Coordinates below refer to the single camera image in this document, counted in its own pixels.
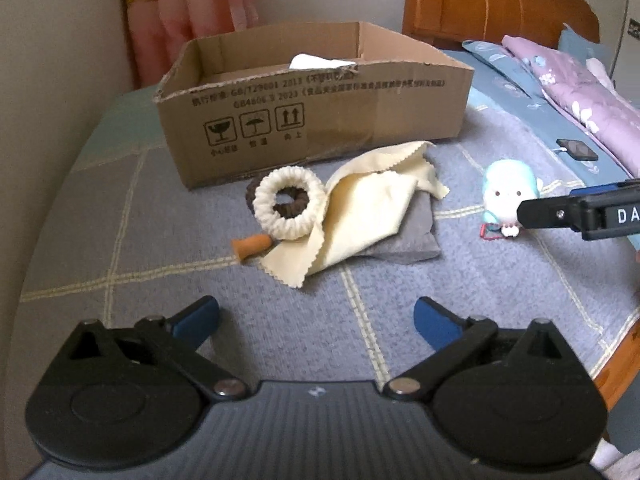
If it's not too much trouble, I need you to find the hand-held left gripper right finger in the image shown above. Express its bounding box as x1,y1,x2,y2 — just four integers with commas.
384,297,571,402

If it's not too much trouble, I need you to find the teal cloth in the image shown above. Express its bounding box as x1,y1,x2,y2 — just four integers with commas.
75,85,166,161

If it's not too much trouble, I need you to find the purple floral quilt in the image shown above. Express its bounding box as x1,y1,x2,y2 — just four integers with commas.
501,35,640,181

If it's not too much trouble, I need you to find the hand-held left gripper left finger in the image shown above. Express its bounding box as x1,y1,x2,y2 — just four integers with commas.
67,296,249,402

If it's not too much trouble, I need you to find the brown hair tie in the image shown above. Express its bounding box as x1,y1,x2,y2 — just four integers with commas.
245,175,312,222

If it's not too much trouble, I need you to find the brown cardboard box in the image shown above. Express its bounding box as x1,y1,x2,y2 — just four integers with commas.
155,21,476,191

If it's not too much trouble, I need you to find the wooden bed headboard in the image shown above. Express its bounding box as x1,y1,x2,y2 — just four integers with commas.
402,0,601,53

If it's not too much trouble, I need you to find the cream knitted scrunchie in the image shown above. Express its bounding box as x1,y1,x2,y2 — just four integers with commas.
252,166,327,240

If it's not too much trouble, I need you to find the black phone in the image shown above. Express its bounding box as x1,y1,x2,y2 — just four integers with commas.
556,137,599,162

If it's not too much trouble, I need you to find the white cloth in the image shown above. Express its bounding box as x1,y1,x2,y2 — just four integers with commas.
289,54,357,70

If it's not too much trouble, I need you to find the grey cloth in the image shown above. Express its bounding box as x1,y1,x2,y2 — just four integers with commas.
350,192,442,263

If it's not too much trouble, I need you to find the grey checked blanket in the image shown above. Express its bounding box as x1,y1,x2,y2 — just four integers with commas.
20,105,640,396

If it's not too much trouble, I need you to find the pale yellow cloth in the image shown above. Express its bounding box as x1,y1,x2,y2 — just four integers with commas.
261,141,450,289

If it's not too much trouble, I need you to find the pink patterned curtain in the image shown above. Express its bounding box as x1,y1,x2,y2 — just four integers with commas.
122,0,261,88

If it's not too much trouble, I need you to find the blue and white plush toy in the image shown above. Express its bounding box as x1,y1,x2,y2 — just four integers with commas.
480,159,543,239

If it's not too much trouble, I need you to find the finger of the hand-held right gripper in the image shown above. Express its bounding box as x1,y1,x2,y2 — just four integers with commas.
570,185,622,199
516,196,584,231

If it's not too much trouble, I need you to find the blue floral pillow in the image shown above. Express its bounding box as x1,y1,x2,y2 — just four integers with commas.
461,39,546,98

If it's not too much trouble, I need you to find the plain blue pillow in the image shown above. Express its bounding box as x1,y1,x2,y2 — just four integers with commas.
557,25,608,68

